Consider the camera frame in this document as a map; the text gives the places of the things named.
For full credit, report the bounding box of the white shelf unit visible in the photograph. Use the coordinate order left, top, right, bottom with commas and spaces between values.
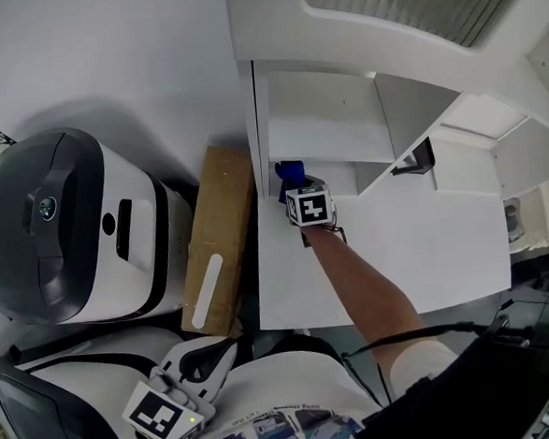
225, 0, 549, 222

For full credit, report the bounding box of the white and black service robot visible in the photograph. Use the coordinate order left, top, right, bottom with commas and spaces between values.
0, 119, 203, 330
0, 323, 193, 439

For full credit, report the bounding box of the white table top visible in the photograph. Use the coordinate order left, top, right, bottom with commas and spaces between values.
249, 168, 516, 332

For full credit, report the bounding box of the white ornate vanity dresser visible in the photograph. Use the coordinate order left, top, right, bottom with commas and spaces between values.
500, 180, 549, 253

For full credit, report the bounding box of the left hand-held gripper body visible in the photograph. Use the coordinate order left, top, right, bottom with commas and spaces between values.
118, 358, 221, 439

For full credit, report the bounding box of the person's right forearm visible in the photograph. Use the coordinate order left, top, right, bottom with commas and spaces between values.
302, 215, 432, 400

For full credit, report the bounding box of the black equipment case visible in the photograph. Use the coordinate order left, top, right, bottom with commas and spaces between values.
347, 320, 549, 439

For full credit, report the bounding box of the person's white printed t-shirt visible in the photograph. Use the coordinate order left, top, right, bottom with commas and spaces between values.
179, 339, 465, 439

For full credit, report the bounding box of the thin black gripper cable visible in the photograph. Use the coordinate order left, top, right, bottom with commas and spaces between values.
342, 349, 395, 408

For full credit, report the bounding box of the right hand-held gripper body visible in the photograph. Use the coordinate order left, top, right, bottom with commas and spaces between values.
284, 175, 339, 247

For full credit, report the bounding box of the thick black cable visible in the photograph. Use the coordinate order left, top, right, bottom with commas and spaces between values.
340, 319, 492, 359

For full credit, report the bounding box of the brown cardboard box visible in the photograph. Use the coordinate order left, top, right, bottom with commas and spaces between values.
168, 142, 267, 339

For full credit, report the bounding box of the blue wiping cloth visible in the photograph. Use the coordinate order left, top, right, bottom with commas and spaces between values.
272, 158, 310, 205

